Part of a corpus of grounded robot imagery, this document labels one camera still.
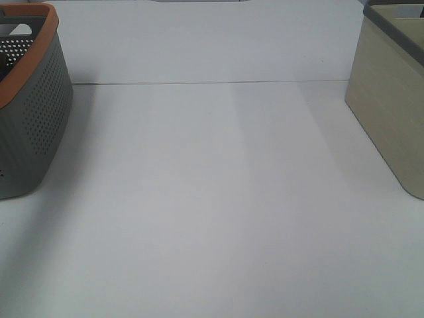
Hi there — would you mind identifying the beige basket with grey rim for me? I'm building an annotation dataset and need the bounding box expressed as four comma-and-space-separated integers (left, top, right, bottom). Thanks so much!
344, 1, 423, 199

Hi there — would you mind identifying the grey basket with orange rim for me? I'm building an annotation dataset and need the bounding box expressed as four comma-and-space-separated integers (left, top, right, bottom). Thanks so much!
1, 3, 74, 199

